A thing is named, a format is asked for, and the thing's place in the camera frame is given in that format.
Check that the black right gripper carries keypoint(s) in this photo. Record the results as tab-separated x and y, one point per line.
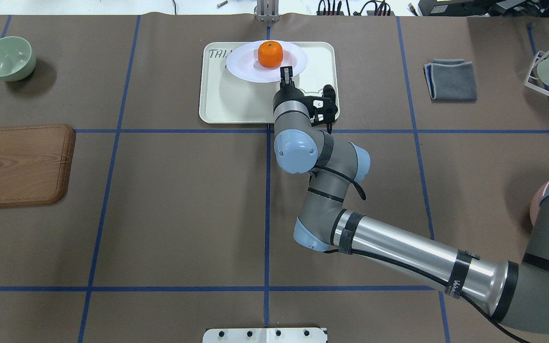
285	92

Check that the orange fruit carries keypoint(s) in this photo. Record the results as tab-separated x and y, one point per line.
270	54

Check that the white plate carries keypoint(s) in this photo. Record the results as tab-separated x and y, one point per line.
243	62

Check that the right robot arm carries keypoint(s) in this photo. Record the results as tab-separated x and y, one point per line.
466	212

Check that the cream bear tray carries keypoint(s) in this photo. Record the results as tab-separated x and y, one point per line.
237	89

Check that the folded grey cloth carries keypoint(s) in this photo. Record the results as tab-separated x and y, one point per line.
451	80

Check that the light green bowl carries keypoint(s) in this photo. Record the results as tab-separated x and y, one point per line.
17	59

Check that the wooden cutting board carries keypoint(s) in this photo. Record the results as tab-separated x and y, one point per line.
35	164

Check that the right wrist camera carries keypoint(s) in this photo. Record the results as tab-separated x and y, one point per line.
322	110

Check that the aluminium frame post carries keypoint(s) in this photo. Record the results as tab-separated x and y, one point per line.
267	11

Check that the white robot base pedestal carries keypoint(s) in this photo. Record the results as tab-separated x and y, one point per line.
266	335

